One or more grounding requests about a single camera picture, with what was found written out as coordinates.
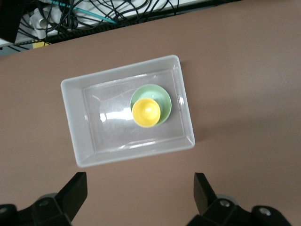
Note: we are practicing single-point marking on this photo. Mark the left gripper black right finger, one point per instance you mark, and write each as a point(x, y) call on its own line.
point(223, 212)

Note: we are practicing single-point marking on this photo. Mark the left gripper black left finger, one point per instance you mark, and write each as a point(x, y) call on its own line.
point(47, 209)

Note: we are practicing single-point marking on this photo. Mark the yellow plastic cup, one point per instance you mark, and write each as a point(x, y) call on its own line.
point(145, 113)

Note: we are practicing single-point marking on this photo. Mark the mint green bowl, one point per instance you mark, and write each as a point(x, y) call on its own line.
point(162, 101)

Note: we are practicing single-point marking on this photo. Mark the clear plastic box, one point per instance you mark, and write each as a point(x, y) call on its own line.
point(113, 136)

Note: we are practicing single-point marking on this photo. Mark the black equipment box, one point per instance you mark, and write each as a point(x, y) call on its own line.
point(9, 18)

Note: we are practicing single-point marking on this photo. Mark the yellow tape strip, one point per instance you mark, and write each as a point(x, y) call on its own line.
point(38, 45)

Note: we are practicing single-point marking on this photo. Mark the crumpled white wrapping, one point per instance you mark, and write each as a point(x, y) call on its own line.
point(38, 22)

